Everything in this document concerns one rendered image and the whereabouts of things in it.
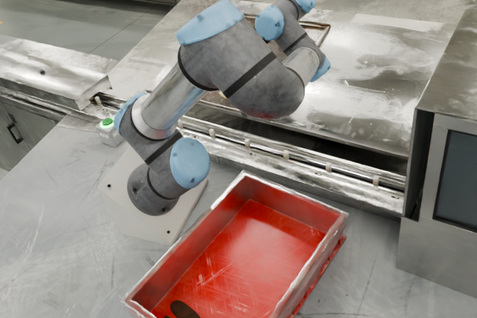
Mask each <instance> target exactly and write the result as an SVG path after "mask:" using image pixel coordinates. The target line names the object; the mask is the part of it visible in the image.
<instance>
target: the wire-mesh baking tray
mask: <svg viewBox="0 0 477 318"><path fill-rule="evenodd" d="M243 14H244V17H247V19H248V18H252V19H249V21H252V20H254V19H255V18H256V17H257V14H251V13H243ZM247 19H246V20H247ZM247 21H248V20H247ZM252 22H254V21H252ZM252 22H250V23H251V25H254V23H253V24H252ZM298 23H299V24H300V25H301V26H303V25H305V26H304V27H306V26H308V27H309V26H311V27H309V28H311V29H312V31H311V32H313V31H317V30H319V29H317V28H319V27H322V28H326V29H324V30H322V32H323V31H324V32H323V34H322V32H320V31H319V32H320V33H321V34H322V35H321V34H320V35H321V37H320V35H319V39H318V38H316V36H317V37H318V35H317V34H319V33H316V34H314V36H312V37H310V38H314V37H315V38H316V39H318V41H317V40H316V39H315V41H316V42H315V44H316V45H317V46H319V44H320V43H321V41H322V40H323V38H324V37H325V35H326V34H327V32H328V30H329V28H330V27H331V26H330V23H319V22H313V21H302V20H299V21H298ZM254 26H255V25H254ZM314 26H316V27H317V28H316V27H315V28H314V30H313V28H312V27H314ZM304 27H303V29H304ZM308 27H306V28H307V29H309V28H308ZM322 28H320V30H321V29H322ZM307 29H306V31H309V30H311V29H309V30H307ZM315 29H316V30H315ZM309 32H310V31H309ZM313 33H314V32H313ZM310 34H312V33H308V35H309V36H310ZM315 35H316V36H315ZM271 41H272V42H270V43H273V40H271ZM313 41H314V40H313ZM268 44H269V43H268ZM273 44H274V45H273V46H275V48H276V46H277V45H275V43H273ZM276 44H277V43H276ZM271 45H272V44H271ZM273 46H270V47H269V48H271V47H273ZM275 48H274V50H275V51H277V52H279V51H280V50H279V49H278V48H279V47H278V48H276V49H277V50H276V49H275ZM271 49H272V48H271ZM272 50H273V49H272ZM278 50H279V51H278ZM275 51H273V52H274V53H275V54H276V52H275ZM280 52H281V51H280ZM281 53H282V52H281ZM279 54H280V53H279ZM279 54H278V53H277V54H276V55H278V56H280V55H281V54H280V55H279ZM282 54H283V53H282ZM283 55H285V54H283ZM283 55H282V56H281V57H282V58H283V59H284V57H283ZM281 57H280V59H281V60H282V58H281ZM278 59H279V58H278ZM282 61H283V60H282ZM282 61H281V62H282ZM219 92H220V91H218V92H217V93H215V92H212V93H215V94H216V95H215V94H213V95H215V96H216V97H217V95H218V94H219ZM208 96H209V95H208ZM210 96H211V97H212V95H210ZM210 96H209V97H210ZM215 96H213V97H214V98H215ZM219 96H220V97H221V95H219ZM211 97H210V98H211ZM205 98H206V99H208V100H206V99H204V98H201V99H202V100H203V101H202V100H199V101H198V103H200V104H205V105H208V106H213V107H216V108H220V109H224V110H227V111H232V112H236V113H239V114H241V111H239V110H238V109H236V107H234V108H235V109H234V108H232V107H233V105H232V106H230V102H228V103H229V104H228V103H227V102H226V103H227V104H228V105H229V106H230V107H229V106H228V105H227V104H226V105H225V104H221V103H220V104H221V105H220V104H219V102H218V101H220V100H217V102H218V103H216V101H215V104H214V102H213V103H211V102H210V101H209V100H211V99H210V98H207V96H206V97H205ZM217 98H218V97H217ZM222 98H223V97H222ZM224 99H225V98H224ZM224 99H223V101H222V102H223V103H225V102H224V101H225V100H227V99H225V100H224ZM204 100H206V101H204ZM207 101H209V102H207ZM211 101H213V100H211ZM220 102H221V101H220ZM223 105H224V106H223Z"/></svg>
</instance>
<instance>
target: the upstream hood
mask: <svg viewBox="0 0 477 318"><path fill-rule="evenodd" d="M0 86H2V87H6V88H9V89H13V90H16V91H18V92H22V93H24V94H29V95H31V96H34V97H37V98H40V99H44V100H47V101H49V102H53V103H56V104H60V105H63V106H66V107H70V108H72V109H76V110H78V111H81V110H82V109H83V108H85V107H86V106H87V105H88V104H90V103H91V102H90V100H89V99H90V98H91V97H93V96H94V95H95V94H96V93H97V92H99V91H100V90H101V89H102V90H103V92H105V91H106V90H107V89H112V87H111V84H110V81H109V77H108V75H106V74H103V73H100V72H94V71H91V70H86V69H82V68H79V67H74V66H71V65H66V64H62V63H59V62H54V61H51V60H46V59H43V58H39V57H34V56H31V55H26V54H23V53H17V52H14V51H11V50H5V49H2V48H0Z"/></svg>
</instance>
